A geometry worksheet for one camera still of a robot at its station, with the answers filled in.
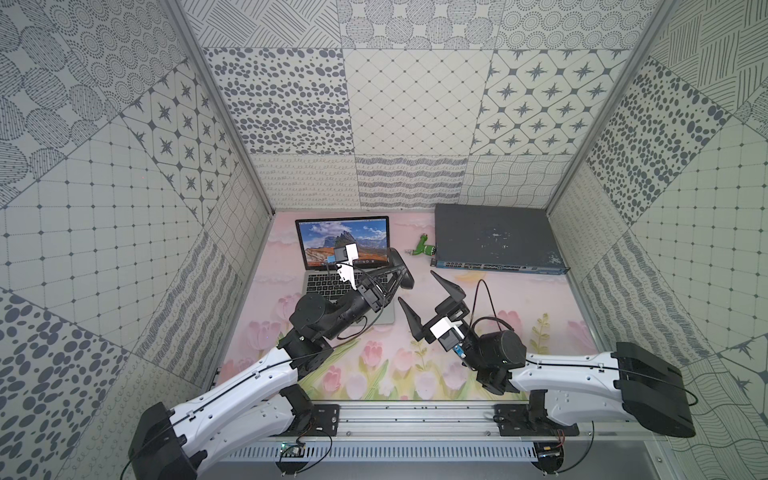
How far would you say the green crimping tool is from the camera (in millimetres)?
1065

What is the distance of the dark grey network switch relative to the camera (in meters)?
1.03

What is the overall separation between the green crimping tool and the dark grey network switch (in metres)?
A: 0.02
